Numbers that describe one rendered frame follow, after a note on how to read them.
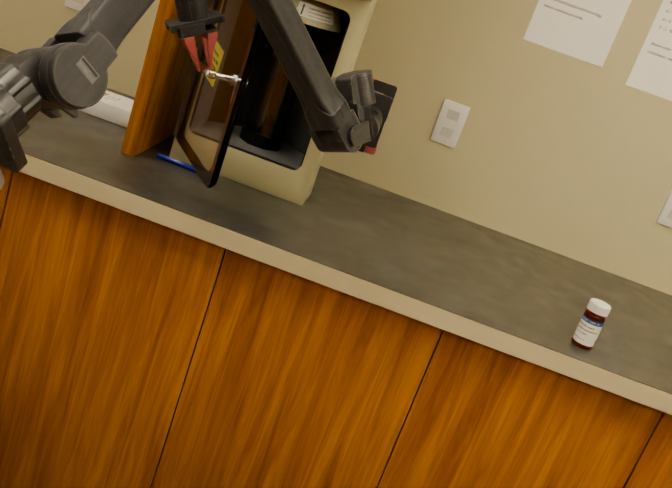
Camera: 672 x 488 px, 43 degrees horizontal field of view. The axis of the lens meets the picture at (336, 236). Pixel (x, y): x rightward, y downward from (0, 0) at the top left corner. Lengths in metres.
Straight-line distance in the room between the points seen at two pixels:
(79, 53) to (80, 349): 0.91
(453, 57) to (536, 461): 1.03
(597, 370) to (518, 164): 0.78
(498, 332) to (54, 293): 0.89
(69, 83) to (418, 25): 1.33
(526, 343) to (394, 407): 0.30
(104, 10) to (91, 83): 0.10
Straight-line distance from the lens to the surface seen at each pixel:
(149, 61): 1.83
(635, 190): 2.34
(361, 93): 1.51
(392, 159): 2.28
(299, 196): 1.89
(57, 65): 1.05
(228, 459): 1.86
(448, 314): 1.62
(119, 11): 1.14
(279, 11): 1.35
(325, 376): 1.73
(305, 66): 1.39
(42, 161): 1.72
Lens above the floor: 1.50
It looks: 18 degrees down
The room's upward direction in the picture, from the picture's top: 20 degrees clockwise
